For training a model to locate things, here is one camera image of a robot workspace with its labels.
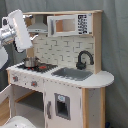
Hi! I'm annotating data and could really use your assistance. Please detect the black toy faucet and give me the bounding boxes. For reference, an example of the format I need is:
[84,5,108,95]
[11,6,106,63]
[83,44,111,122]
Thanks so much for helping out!
[76,50,94,70]

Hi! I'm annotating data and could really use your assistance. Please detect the grey toy sink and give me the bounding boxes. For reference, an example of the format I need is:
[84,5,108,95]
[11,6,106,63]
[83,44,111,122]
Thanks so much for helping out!
[52,67,92,81]

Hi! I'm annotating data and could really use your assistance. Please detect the grey range hood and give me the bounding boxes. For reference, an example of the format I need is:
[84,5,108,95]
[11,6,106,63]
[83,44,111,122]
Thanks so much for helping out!
[28,15,48,33]

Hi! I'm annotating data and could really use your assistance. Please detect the right red stove knob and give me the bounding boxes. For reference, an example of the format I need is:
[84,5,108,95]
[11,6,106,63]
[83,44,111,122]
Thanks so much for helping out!
[31,81,37,87]

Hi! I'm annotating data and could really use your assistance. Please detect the left red stove knob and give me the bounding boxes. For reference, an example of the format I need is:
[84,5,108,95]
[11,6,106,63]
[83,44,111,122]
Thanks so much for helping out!
[13,76,18,82]

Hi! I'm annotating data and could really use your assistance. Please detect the red stove knob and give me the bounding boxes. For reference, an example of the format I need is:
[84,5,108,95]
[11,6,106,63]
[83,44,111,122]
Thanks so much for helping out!
[13,76,18,82]
[31,81,37,87]

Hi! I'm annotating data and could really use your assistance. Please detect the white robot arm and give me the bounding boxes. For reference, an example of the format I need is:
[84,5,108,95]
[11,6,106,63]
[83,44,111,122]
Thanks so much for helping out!
[0,9,36,128]

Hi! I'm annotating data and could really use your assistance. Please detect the silver toy pot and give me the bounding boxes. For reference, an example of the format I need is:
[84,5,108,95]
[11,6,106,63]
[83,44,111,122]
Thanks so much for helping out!
[23,57,39,68]

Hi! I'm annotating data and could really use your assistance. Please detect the white oven door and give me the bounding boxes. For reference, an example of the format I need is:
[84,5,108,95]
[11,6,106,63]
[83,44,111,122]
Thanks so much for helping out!
[0,85,12,104]

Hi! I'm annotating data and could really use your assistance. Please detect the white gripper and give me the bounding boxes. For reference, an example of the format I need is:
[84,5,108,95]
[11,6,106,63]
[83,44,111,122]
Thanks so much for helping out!
[8,10,33,52]

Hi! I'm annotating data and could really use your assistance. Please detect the wooden toy kitchen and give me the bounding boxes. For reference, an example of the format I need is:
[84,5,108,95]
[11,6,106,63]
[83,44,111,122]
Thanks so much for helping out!
[8,10,114,128]

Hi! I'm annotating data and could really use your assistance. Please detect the black stovetop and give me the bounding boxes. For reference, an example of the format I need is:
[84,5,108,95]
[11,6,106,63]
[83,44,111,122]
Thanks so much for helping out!
[20,63,56,73]

